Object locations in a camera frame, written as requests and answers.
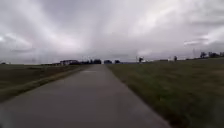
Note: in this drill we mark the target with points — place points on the row of distant trees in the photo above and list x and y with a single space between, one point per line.
96 61

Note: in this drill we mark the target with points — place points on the grass field with slope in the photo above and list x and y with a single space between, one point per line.
26 76

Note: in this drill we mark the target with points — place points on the grey paved path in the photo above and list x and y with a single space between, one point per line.
90 96

